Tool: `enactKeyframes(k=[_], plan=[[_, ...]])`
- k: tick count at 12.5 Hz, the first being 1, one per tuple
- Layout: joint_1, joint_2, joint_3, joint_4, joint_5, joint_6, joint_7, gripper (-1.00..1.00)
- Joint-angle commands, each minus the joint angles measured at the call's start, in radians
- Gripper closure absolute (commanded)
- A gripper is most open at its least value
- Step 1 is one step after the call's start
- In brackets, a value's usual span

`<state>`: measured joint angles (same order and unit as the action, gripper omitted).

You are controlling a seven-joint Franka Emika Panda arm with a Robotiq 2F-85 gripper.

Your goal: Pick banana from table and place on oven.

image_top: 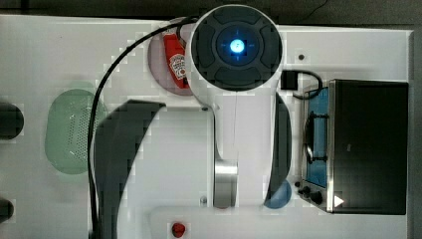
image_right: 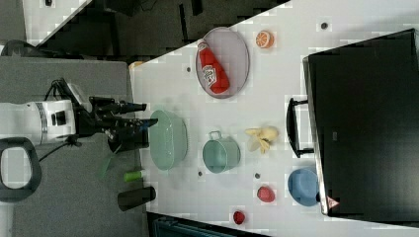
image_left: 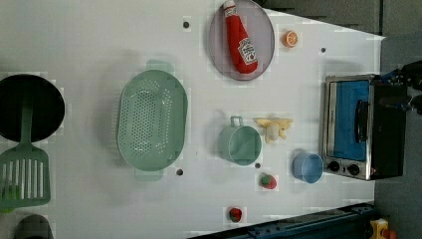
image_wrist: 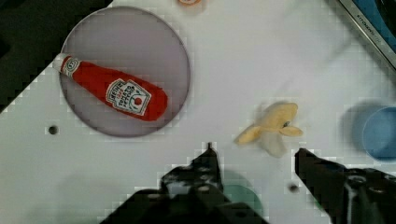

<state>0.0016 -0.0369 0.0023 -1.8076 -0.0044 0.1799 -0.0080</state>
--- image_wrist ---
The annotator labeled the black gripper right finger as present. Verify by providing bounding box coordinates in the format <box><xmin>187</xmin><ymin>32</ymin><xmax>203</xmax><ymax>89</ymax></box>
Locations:
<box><xmin>295</xmin><ymin>148</ymin><xmax>396</xmax><ymax>224</ymax></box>

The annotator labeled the grey round plate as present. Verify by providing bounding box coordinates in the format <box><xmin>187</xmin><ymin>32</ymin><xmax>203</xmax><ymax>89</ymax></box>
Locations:
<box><xmin>60</xmin><ymin>7</ymin><xmax>191</xmax><ymax>137</ymax></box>

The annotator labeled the orange slice toy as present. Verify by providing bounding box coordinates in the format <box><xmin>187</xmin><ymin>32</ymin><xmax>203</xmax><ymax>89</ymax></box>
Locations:
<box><xmin>177</xmin><ymin>0</ymin><xmax>202</xmax><ymax>7</ymax></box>

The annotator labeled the yellow plush peeled banana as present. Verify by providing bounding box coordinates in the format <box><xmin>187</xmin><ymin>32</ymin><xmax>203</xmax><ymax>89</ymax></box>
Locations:
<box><xmin>235</xmin><ymin>103</ymin><xmax>304</xmax><ymax>158</ymax></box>

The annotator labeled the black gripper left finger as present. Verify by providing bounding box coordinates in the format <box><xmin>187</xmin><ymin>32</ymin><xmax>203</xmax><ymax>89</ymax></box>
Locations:
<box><xmin>161</xmin><ymin>142</ymin><xmax>223</xmax><ymax>201</ymax></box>

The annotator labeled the blue plastic cup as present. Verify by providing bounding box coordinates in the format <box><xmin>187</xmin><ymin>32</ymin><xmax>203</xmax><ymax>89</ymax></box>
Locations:
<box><xmin>351</xmin><ymin>105</ymin><xmax>396</xmax><ymax>162</ymax></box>

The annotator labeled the red plush ketchup bottle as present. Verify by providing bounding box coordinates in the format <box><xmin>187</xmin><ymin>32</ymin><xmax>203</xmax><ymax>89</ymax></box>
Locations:
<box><xmin>53</xmin><ymin>53</ymin><xmax>168</xmax><ymax>121</ymax></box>

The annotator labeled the green plastic mug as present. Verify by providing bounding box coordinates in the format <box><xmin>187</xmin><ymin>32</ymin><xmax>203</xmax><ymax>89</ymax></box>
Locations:
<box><xmin>223</xmin><ymin>185</ymin><xmax>263</xmax><ymax>216</ymax></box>

